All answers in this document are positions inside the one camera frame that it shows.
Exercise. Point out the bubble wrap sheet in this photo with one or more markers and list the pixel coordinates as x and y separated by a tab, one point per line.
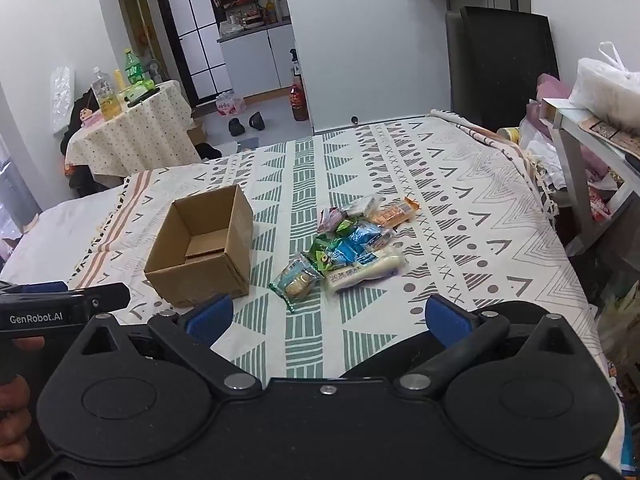
62	100

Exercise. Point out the orange snack packet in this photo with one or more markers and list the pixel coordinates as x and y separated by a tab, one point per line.
395	212

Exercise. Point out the red oil bottle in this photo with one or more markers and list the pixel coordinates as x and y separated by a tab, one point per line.
299	105

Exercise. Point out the white long snack packet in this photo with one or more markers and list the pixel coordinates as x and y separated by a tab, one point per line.
360	267

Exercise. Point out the clear bottle yellow drink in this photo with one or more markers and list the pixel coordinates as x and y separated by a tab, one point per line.
106	97

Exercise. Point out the small yellow bottle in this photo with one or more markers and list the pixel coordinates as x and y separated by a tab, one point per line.
119	80

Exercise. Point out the small desk fan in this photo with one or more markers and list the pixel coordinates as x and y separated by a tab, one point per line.
152	70

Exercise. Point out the dark cloth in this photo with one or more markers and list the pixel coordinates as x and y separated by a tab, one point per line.
85	180

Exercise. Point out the white bed sheet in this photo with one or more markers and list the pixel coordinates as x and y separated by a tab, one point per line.
60	230

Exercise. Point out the white spray bottle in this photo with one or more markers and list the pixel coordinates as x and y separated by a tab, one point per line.
294	67

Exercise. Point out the patterned blanket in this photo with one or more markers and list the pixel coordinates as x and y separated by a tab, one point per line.
400	160

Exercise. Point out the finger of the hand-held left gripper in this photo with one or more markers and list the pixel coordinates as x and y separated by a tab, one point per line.
45	287
110	295

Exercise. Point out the green white packet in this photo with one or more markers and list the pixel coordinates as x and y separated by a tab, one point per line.
140	91

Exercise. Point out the yellow tape roll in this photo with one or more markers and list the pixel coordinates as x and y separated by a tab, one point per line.
509	135

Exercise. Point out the white kitchen cabinet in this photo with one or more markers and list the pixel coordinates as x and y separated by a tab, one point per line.
255	60

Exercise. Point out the white plastic bag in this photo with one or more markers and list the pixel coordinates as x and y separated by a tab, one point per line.
605	90

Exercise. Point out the black chair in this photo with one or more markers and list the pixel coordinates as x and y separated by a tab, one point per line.
505	70

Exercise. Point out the person's left hand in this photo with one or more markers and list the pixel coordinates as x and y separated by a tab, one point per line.
12	410

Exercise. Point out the green blue snack packet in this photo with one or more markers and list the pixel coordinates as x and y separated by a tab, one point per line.
346	226

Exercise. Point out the cluttered kitchen shelf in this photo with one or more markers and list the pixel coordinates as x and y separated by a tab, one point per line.
245	5

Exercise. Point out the mauve cloth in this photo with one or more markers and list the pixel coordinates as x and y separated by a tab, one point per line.
547	87

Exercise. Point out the pink box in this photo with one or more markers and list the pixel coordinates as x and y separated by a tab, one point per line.
92	117

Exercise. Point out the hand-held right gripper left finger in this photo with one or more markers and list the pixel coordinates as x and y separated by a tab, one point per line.
210	319

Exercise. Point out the small brown carton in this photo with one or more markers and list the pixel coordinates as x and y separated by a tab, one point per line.
197	132

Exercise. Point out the pink bottle pack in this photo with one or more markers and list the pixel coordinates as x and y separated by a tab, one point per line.
230	105

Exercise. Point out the wooden door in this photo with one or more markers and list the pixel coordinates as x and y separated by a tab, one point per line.
132	5

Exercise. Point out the grey book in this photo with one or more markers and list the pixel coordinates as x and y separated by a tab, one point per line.
247	144

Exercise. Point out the window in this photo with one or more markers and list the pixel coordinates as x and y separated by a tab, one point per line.
15	185

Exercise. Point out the light blue snack packet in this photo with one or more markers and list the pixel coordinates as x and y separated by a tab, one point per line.
352	255

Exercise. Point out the cardboard box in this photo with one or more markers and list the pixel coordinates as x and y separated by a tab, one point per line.
200	280

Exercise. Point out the black-framed sliding door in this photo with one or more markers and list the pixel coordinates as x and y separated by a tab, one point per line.
200	35

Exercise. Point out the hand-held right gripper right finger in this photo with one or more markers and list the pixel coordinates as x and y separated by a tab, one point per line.
447	319

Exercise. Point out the green soda bottle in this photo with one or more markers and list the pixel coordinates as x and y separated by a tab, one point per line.
134	70

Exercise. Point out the clear white snack packet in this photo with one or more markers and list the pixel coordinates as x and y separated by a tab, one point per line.
365	204

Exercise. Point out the grey side table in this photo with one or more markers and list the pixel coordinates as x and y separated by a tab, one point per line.
570	160

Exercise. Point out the clear biscuit packet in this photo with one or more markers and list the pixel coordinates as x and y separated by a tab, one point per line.
295	282

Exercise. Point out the black bag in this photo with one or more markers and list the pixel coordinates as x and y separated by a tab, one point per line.
207	151

